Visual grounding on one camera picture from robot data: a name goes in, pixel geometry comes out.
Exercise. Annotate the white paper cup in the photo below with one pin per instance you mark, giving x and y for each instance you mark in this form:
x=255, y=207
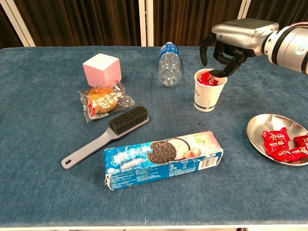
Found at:
x=207, y=96

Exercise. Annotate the pink foam cube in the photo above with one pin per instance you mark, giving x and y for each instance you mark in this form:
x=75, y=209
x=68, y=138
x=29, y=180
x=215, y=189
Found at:
x=101, y=72

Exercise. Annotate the grey brush black bristles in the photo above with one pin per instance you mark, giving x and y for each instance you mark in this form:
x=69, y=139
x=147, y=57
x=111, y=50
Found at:
x=127, y=119

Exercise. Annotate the red candy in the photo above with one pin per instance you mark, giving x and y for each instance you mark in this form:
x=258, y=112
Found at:
x=204, y=77
x=212, y=82
x=300, y=152
x=284, y=155
x=275, y=146
x=302, y=140
x=275, y=135

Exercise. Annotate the clear plastic water bottle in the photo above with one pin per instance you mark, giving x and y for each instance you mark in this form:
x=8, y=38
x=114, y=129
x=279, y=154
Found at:
x=169, y=69

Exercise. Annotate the blue velvet tablecloth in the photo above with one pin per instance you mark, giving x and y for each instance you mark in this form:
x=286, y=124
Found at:
x=48, y=192

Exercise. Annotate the silver metal plate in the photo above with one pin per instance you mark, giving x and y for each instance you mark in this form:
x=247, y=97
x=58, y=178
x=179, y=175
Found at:
x=257, y=127

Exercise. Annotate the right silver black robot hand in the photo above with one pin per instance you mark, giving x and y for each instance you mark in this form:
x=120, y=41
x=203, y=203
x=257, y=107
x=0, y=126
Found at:
x=245, y=33

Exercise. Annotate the white frame post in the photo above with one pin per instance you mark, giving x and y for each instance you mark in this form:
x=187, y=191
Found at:
x=142, y=24
x=243, y=9
x=21, y=29
x=150, y=24

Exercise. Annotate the packaged bread bun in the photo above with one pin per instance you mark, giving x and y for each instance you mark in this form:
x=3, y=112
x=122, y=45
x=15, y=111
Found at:
x=103, y=101

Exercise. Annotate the blue Oreo cookie box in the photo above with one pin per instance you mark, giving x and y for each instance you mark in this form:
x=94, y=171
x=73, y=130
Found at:
x=163, y=163

